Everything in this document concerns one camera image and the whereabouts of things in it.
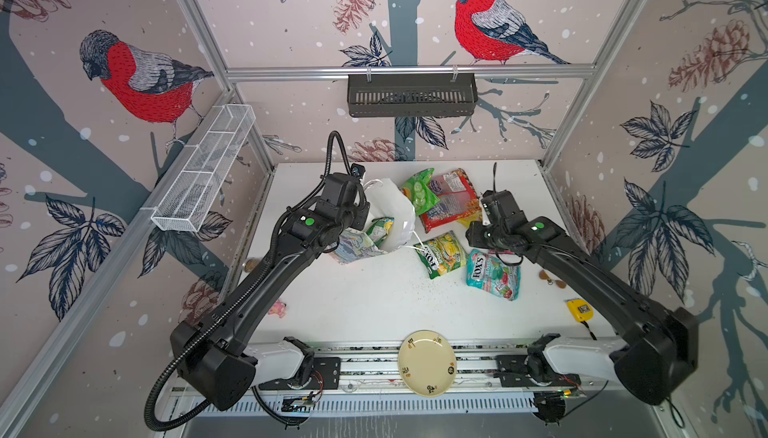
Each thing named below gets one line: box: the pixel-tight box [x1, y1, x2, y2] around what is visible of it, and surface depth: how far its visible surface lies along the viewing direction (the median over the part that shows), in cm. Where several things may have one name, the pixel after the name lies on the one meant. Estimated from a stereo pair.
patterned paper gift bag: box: [364, 178, 416, 253], surface depth 85 cm
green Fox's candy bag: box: [413, 230, 468, 279], surface depth 94 cm
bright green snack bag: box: [402, 168, 440, 217], surface depth 97 cm
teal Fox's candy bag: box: [466, 249, 521, 301], surface depth 89 cm
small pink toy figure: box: [268, 300, 287, 319], surface depth 84 cm
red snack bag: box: [403, 168, 482, 234], surface depth 102 cm
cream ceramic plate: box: [398, 330, 457, 398], surface depth 76 cm
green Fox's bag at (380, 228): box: [366, 216, 395, 247], surface depth 94 cm
